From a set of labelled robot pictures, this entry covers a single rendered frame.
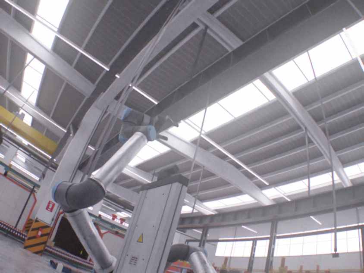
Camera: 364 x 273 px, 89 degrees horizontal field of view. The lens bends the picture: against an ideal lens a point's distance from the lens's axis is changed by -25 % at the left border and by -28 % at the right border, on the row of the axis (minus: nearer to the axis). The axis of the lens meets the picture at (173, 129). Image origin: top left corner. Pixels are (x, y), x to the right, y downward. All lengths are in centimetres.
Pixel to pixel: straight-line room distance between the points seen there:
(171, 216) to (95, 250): 48
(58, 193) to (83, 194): 14
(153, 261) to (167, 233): 13
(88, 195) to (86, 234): 27
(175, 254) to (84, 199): 75
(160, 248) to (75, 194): 41
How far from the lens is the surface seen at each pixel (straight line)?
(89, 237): 123
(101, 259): 134
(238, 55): 487
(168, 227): 101
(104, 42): 1231
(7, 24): 1600
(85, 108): 1094
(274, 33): 458
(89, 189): 101
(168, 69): 1187
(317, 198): 1072
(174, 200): 103
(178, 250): 153
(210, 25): 868
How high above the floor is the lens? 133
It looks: 34 degrees up
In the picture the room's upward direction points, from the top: 18 degrees clockwise
